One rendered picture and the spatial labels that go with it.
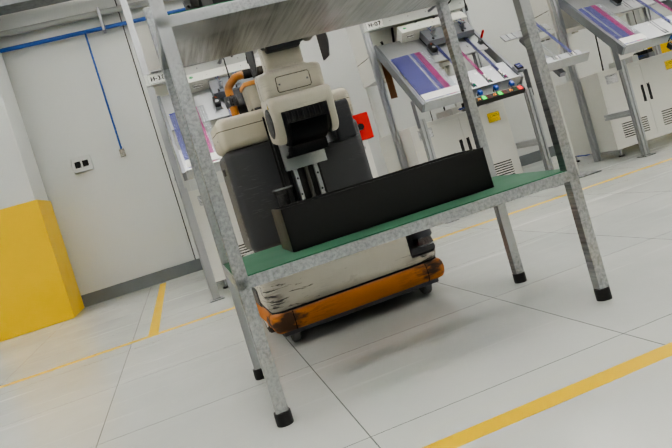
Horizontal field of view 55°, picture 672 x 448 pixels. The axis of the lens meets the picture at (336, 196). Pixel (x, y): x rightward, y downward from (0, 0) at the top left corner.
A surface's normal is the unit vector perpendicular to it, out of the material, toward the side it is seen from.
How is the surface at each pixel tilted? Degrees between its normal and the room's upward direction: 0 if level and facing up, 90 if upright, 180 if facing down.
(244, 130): 90
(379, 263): 90
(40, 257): 90
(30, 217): 90
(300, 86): 98
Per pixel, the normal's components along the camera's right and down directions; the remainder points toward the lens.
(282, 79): 0.30, 0.11
